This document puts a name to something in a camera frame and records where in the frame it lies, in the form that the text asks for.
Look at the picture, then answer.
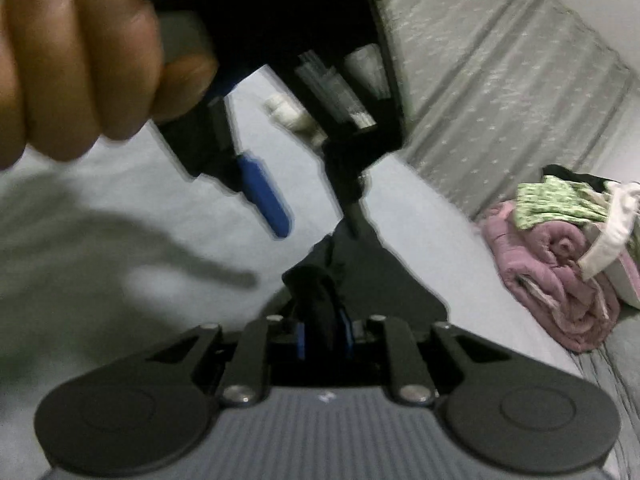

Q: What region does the cream cloth strap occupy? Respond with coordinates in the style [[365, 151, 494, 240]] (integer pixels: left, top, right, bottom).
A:
[[580, 182, 640, 281]]

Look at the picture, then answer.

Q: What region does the person's left hand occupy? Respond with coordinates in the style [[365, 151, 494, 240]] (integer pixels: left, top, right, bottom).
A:
[[0, 0, 219, 171]]

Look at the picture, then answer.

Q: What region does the green patterned cloth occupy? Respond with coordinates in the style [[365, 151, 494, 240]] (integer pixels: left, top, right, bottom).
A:
[[515, 175, 614, 231]]

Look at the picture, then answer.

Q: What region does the pink folded quilt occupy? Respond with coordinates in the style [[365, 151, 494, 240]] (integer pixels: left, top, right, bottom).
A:
[[480, 200, 624, 354]]

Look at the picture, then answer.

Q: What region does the white plush dog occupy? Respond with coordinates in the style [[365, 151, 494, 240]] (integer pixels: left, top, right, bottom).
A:
[[264, 92, 327, 144]]

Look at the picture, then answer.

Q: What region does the grey bed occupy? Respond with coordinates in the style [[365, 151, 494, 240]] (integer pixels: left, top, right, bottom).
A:
[[0, 65, 621, 480]]

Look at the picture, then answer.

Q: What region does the grey star-print curtain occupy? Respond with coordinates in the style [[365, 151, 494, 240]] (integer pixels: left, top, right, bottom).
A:
[[350, 0, 640, 222]]

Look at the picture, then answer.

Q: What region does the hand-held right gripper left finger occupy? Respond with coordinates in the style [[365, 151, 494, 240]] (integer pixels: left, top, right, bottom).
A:
[[145, 314, 307, 407]]

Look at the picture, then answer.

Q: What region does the black crumpled cloth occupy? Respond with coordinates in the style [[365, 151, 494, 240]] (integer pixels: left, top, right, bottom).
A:
[[542, 164, 621, 189]]

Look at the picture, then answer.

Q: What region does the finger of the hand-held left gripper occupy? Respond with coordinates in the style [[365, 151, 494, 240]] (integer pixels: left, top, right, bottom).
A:
[[210, 97, 293, 240], [321, 144, 373, 238]]

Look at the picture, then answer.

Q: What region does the white folded pillowcase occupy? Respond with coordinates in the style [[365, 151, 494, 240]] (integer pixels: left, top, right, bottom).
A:
[[607, 250, 640, 311]]

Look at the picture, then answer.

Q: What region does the black short-sleeved dress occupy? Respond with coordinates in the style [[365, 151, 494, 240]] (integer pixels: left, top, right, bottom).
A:
[[282, 205, 449, 362]]

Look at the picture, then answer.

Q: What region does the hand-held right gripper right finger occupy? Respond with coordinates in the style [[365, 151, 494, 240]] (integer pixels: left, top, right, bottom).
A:
[[340, 310, 497, 407]]

